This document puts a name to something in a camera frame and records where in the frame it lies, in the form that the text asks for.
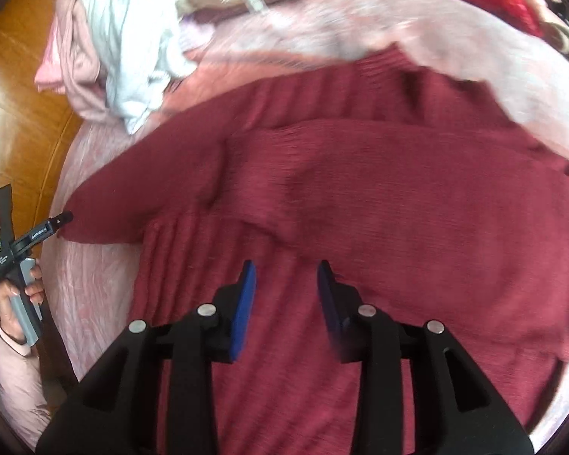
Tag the person's left forearm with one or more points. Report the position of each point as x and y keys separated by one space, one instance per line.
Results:
x=16 y=388

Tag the person's left hand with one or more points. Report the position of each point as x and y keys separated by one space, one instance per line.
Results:
x=34 y=289

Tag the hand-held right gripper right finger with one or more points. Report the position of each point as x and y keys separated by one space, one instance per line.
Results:
x=326 y=303

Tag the white striped garment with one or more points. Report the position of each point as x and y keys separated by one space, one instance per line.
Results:
x=123 y=33

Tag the maroon knit sweater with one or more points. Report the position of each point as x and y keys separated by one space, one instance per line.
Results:
x=360 y=189

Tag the pale pink garment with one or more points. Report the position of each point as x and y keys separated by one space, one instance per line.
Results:
x=71 y=71

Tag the pink patterned blanket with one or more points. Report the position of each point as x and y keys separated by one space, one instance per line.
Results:
x=313 y=33

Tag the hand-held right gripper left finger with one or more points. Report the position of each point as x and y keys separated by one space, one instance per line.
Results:
x=244 y=310

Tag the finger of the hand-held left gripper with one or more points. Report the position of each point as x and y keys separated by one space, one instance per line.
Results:
x=60 y=221

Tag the lilac garment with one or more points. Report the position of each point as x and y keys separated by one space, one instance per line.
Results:
x=194 y=33

